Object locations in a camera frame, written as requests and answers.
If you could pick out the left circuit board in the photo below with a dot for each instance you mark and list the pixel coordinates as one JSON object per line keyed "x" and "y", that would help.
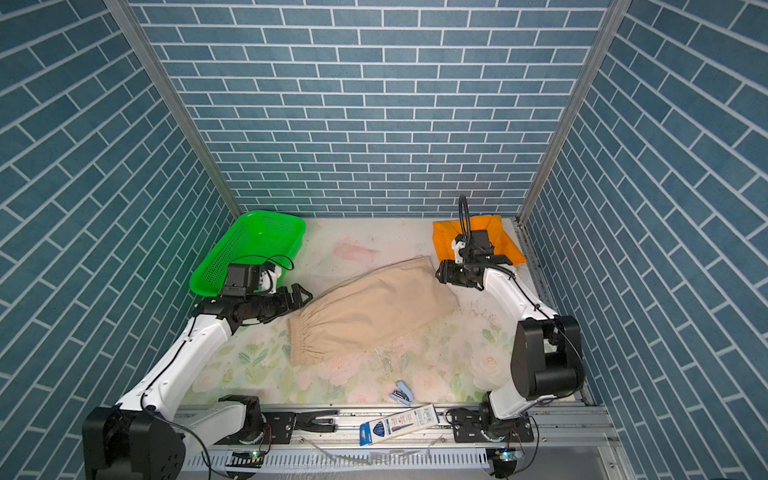
{"x": 246, "y": 459}

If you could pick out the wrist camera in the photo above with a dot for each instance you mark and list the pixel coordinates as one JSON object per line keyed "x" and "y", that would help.
{"x": 268, "y": 280}
{"x": 458, "y": 246}

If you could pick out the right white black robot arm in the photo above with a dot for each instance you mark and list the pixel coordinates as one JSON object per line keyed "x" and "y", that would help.
{"x": 546, "y": 361}

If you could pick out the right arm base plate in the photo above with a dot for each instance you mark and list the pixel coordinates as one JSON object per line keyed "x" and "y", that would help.
{"x": 470, "y": 426}

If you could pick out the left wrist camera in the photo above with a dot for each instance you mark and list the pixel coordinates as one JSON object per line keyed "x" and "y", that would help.
{"x": 268, "y": 280}

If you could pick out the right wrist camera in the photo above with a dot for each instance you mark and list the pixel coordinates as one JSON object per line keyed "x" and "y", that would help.
{"x": 458, "y": 246}

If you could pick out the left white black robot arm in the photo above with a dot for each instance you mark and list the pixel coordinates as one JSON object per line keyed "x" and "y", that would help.
{"x": 139, "y": 437}

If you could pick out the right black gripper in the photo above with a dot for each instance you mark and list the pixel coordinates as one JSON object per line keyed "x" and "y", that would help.
{"x": 447, "y": 273}

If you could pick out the white vented cable duct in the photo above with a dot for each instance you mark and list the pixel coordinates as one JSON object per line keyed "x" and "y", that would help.
{"x": 308, "y": 460}

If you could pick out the green plastic basket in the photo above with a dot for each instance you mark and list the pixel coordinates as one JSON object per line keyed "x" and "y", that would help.
{"x": 254, "y": 238}

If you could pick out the beige shorts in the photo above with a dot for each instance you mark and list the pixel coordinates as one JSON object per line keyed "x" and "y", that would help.
{"x": 367, "y": 311}

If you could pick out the orange shorts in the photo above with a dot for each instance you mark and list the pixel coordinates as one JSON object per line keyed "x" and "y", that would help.
{"x": 486, "y": 228}

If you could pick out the circuit board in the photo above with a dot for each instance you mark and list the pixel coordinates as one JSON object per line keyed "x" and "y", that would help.
{"x": 246, "y": 459}
{"x": 505, "y": 458}

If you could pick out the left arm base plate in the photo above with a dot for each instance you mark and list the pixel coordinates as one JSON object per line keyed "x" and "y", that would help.
{"x": 269, "y": 427}

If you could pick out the blue white flat box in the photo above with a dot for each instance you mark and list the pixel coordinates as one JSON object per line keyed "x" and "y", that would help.
{"x": 399, "y": 424}

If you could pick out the right circuit board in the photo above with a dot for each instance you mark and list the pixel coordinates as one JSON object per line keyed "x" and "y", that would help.
{"x": 505, "y": 458}

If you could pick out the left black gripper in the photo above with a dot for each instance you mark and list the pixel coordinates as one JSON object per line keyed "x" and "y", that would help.
{"x": 285, "y": 304}

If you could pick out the aluminium front rail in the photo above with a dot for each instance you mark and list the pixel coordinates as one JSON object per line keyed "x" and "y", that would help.
{"x": 560, "y": 441}

